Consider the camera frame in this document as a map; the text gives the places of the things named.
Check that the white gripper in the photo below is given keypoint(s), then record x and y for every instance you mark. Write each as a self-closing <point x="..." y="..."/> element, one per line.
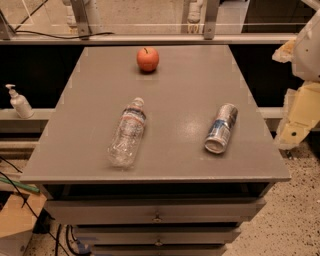
<point x="308" y="53"/>

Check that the silver blue redbull can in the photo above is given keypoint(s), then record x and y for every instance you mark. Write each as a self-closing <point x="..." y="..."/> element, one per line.
<point x="219" y="133"/>

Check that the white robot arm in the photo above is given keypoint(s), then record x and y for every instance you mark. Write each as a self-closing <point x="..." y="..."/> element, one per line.
<point x="301" y="107"/>

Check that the red apple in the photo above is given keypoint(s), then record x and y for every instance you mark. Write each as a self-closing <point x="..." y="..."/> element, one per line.
<point x="147" y="59"/>

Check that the grey drawer cabinet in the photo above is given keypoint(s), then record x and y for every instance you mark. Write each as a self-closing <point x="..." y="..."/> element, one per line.
<point x="177" y="199"/>

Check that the clear plastic water bottle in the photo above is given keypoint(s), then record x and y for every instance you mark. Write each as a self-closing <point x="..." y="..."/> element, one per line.
<point x="128" y="135"/>

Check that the white pump dispenser bottle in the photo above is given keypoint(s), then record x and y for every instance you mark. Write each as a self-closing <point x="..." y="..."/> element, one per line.
<point x="19" y="103"/>

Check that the cardboard box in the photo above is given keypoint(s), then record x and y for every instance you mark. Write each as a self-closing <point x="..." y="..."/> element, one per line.
<point x="17" y="222"/>

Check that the grey metal bracket right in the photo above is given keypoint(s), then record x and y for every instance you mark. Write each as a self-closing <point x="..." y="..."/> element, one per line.
<point x="211" y="14"/>

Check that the grey metal bracket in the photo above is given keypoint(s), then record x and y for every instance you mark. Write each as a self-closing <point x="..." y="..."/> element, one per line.
<point x="211" y="14"/>
<point x="79" y="10"/>

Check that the grey metal bracket left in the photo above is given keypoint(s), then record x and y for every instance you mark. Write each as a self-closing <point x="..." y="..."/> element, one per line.
<point x="79" y="10"/>

